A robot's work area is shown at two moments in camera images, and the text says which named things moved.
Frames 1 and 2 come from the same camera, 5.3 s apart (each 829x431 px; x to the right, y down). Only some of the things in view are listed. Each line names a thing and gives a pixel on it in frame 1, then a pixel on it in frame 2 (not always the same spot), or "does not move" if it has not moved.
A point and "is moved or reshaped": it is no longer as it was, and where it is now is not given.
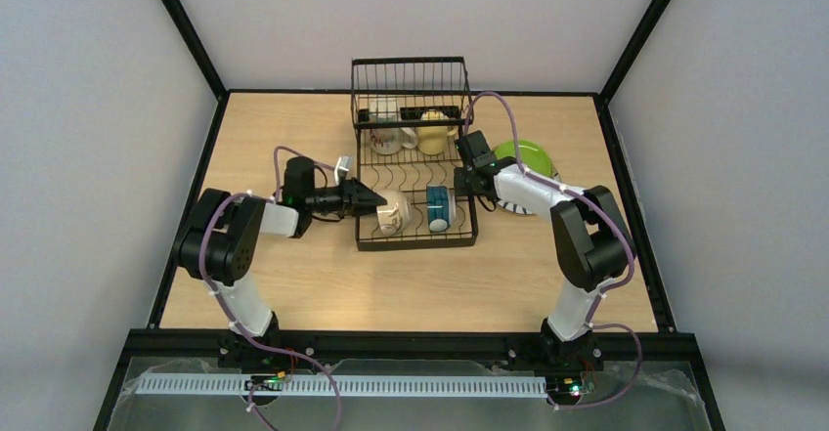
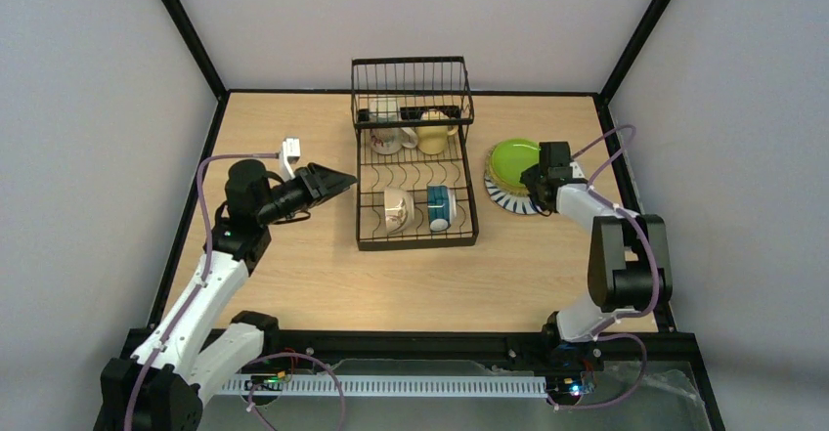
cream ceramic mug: (388, 141) does not move
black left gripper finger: (362, 199) → (329, 182)
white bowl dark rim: (441, 207) does not move
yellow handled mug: (433, 139) does not move
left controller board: (265, 382) does not move
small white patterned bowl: (394, 216) is moved or reshaped
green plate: (530, 155) does not move
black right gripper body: (463, 182) → (537, 181)
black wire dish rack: (407, 113) does not move
